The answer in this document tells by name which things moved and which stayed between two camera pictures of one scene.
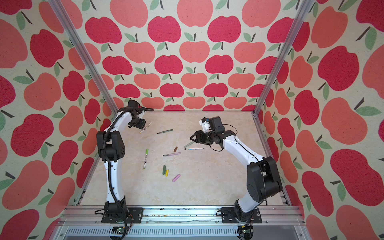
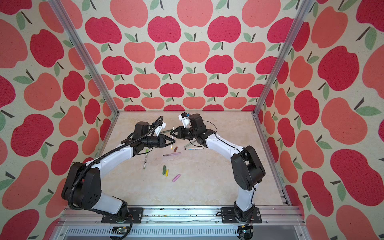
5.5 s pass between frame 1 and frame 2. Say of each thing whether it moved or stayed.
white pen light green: stayed
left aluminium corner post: stayed
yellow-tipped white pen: moved
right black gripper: moved
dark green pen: stayed
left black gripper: moved
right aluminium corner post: stayed
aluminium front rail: stayed
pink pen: stayed
